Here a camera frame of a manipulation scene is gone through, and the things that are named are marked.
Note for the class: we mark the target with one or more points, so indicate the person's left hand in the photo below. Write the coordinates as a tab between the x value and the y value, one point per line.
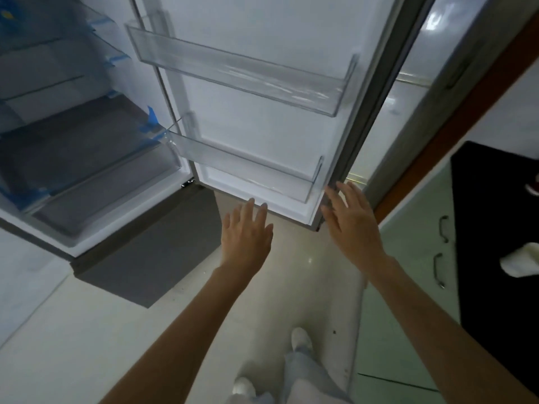
246	241

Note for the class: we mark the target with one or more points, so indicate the black countertop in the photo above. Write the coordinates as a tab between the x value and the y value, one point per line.
492	248

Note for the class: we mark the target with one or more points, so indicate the person's left white shoe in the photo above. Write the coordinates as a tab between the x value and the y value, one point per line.
244	387

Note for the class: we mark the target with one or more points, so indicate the person's right thumb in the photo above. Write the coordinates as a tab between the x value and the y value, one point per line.
327	218

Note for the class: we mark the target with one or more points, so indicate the grey aluminium door frame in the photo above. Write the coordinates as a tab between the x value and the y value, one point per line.
438	105

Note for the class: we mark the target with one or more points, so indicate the glass refrigerator shelf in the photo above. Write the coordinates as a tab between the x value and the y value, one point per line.
50	67
71	117
38	25

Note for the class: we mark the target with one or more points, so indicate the person's white shoe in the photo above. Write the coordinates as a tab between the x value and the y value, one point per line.
244	387
301	339

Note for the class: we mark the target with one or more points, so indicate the brown wooden door frame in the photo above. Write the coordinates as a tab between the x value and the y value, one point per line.
459	121

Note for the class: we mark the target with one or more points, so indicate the person's right middle finger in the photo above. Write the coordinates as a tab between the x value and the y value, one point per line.
347	197

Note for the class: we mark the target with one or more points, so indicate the long clear door bin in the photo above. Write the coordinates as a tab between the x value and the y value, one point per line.
252	77

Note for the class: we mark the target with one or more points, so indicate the person's left little finger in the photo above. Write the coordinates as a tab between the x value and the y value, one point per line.
226	222

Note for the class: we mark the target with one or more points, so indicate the person's left thumb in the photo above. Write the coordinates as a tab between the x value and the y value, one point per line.
269	235

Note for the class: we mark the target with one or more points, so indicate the person's right forearm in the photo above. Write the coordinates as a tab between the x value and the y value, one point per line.
438	332

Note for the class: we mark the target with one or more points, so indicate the glass sliding door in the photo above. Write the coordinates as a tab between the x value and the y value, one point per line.
404	100

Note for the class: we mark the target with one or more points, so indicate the metal door hinge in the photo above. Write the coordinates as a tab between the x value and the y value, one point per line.
188	182

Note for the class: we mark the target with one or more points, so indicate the person's left forearm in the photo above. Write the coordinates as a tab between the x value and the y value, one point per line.
181	332

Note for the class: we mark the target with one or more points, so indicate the person's left middle finger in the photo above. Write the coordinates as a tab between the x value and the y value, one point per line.
249	214

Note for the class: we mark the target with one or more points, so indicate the short clear door bin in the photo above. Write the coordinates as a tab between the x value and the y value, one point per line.
252	170

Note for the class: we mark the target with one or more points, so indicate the grey freezer door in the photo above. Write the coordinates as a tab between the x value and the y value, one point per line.
160	256

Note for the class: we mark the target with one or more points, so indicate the grey refrigerator cabinet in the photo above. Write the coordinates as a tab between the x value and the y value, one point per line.
126	214

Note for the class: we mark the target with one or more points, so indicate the clear crisper drawer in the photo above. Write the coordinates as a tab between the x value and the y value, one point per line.
97	185

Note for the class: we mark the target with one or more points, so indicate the pale green kitchen cabinet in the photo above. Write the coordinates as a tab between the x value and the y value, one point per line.
404	290

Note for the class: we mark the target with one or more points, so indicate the person's right jeans leg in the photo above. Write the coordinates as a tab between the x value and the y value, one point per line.
309	378

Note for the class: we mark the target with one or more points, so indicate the open white refrigerator door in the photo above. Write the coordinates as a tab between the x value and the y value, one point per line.
269	33

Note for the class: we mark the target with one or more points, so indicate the person's right hand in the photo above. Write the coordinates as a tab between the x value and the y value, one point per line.
356	229

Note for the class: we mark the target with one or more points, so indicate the person's right white shoe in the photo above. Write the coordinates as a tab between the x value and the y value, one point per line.
301	339

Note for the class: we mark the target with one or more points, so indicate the white cloth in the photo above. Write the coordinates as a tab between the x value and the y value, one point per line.
522	260

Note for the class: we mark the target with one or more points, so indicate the blue tape strip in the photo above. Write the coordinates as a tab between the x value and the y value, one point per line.
19	199
118	58
152	119
99	21

